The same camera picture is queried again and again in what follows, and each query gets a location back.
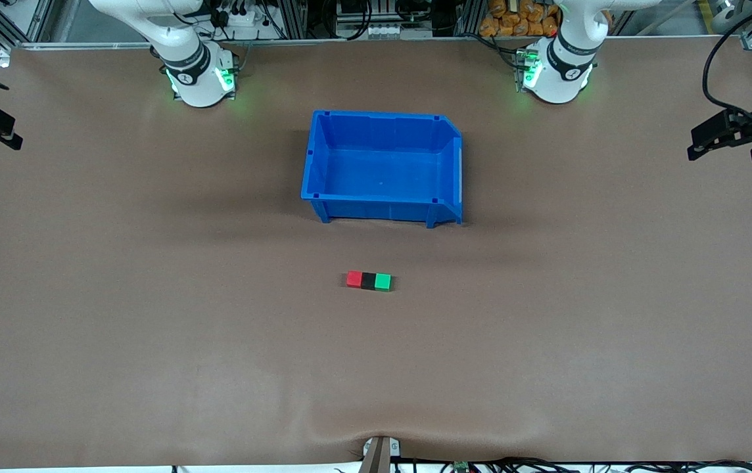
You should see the blue plastic storage bin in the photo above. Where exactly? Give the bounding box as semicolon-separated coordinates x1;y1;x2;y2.
300;110;464;229

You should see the orange snack bag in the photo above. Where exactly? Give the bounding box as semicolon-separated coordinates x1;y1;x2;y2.
479;0;562;37

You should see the brown table mat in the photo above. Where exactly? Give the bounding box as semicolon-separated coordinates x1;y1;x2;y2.
0;36;752;468

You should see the white power strip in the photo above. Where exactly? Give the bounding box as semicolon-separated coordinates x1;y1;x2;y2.
214;8;262;31

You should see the metal table clamp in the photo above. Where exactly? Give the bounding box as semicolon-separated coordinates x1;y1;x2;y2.
362;436;402;473

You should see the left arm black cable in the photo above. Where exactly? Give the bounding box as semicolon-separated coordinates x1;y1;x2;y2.
701;0;752;120

